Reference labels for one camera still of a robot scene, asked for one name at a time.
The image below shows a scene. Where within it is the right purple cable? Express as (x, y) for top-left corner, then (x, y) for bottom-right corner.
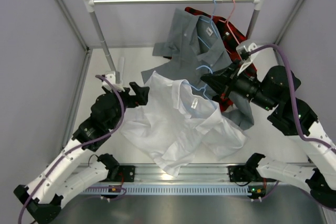
(244, 44), (336, 212)

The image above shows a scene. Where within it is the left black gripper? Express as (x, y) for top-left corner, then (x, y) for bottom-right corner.
(105, 82), (149, 130)

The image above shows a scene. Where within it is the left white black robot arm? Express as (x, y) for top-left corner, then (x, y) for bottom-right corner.
(14, 79), (150, 223)

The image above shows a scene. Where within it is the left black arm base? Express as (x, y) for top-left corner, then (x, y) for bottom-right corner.
(114, 165), (135, 183)

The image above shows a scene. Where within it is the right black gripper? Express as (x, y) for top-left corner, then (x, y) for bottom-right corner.
(202, 60), (277, 112)

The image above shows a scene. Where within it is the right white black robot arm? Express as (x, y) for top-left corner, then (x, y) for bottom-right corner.
(201, 61), (335, 209)

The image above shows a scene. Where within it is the pink wire hanger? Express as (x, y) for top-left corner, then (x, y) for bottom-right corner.
(220, 0), (240, 45)

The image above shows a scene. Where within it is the blue hanger holding grey shirt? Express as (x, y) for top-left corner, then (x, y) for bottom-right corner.
(196, 0), (219, 50)

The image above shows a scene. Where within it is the white metal clothes rack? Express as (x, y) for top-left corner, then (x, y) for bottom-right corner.
(83, 0), (265, 82)

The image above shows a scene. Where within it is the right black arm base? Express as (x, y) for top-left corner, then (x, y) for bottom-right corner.
(228, 165), (279, 202)

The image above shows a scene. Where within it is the red black plaid shirt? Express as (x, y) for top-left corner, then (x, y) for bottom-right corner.
(185, 7), (257, 112)

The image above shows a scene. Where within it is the grey button-up shirt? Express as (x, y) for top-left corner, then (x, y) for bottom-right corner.
(141, 9), (254, 130)

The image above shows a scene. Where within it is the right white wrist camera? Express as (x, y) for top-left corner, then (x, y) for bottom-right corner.
(236, 39), (257, 75)

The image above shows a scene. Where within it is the slotted grey cable duct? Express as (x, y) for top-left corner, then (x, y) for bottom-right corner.
(82, 185), (251, 196)

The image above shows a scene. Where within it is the white shirt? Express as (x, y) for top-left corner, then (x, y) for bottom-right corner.
(120, 72), (248, 177)

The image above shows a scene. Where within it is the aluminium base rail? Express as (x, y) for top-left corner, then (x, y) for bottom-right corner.
(78, 163), (321, 183)

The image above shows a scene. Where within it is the light blue hanger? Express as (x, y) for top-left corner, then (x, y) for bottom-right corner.
(181, 65), (217, 109)

